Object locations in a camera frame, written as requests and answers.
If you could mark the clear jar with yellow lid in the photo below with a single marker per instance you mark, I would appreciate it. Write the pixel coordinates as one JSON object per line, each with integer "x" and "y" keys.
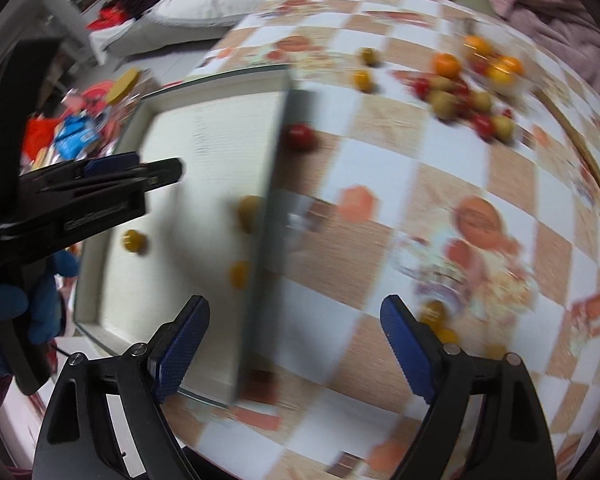
{"x": 122, "y": 87}

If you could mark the person's left hand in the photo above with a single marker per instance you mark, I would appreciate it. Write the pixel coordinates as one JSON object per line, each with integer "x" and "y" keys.
{"x": 0, "y": 310}

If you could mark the red cloth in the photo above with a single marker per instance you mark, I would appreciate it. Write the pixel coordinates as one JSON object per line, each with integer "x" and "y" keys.
{"x": 107, "y": 17}

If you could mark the white cardboard tray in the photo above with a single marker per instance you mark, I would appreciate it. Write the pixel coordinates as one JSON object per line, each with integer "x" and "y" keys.
{"x": 190, "y": 160}

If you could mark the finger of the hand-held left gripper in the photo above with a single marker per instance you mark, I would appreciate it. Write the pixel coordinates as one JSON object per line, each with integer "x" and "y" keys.
{"x": 165, "y": 172}
{"x": 112, "y": 164}

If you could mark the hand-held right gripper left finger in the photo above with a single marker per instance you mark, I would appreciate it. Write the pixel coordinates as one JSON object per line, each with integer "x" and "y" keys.
{"x": 180, "y": 350}

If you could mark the small orange mandarin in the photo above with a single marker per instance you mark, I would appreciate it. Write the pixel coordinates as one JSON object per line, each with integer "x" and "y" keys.
{"x": 446, "y": 65}

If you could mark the clear glass bowl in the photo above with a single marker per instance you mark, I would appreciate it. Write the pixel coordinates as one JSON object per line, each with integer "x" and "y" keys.
{"x": 517, "y": 92}

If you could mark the wooden stick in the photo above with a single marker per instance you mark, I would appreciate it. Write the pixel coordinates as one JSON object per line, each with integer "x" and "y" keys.
{"x": 580, "y": 145}

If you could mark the red plastic bag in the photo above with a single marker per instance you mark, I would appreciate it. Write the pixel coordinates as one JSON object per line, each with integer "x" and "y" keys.
{"x": 37, "y": 137}

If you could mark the yellow cherry tomato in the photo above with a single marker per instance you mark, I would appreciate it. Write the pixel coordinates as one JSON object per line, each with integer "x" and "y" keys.
{"x": 239, "y": 273}
{"x": 497, "y": 77}
{"x": 432, "y": 312}
{"x": 370, "y": 56}
{"x": 362, "y": 80}
{"x": 134, "y": 241}
{"x": 447, "y": 335}

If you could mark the pile of snack packets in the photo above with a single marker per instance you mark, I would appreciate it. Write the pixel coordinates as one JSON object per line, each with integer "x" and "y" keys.
{"x": 111, "y": 122}

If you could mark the brown longan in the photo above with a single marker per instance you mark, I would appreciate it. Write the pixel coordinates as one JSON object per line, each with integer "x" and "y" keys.
{"x": 250, "y": 212}
{"x": 482, "y": 101}
{"x": 502, "y": 127}
{"x": 442, "y": 102}

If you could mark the small orange kumquat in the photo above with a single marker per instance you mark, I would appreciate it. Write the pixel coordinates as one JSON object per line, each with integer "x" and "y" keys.
{"x": 477, "y": 45}
{"x": 512, "y": 64}

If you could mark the checkered printed tablecloth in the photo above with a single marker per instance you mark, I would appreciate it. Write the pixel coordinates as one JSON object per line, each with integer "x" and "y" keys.
{"x": 430, "y": 185}

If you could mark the red round tin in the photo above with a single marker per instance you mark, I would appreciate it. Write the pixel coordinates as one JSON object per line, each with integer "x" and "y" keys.
{"x": 92, "y": 95}

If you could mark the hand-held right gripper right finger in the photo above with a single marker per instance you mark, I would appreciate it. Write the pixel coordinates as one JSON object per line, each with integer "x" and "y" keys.
{"x": 405, "y": 355}

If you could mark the pink fleece blanket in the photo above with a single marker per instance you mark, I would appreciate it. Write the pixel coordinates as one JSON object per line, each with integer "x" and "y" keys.
{"x": 555, "y": 10}

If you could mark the red cherry tomato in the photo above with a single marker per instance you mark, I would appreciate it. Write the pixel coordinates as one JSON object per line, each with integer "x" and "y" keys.
{"x": 300, "y": 136}
{"x": 482, "y": 125}
{"x": 462, "y": 91}
{"x": 422, "y": 87}
{"x": 480, "y": 65}

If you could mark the blue snack packet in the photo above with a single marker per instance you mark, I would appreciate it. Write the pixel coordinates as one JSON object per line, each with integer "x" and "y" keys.
{"x": 77, "y": 132}

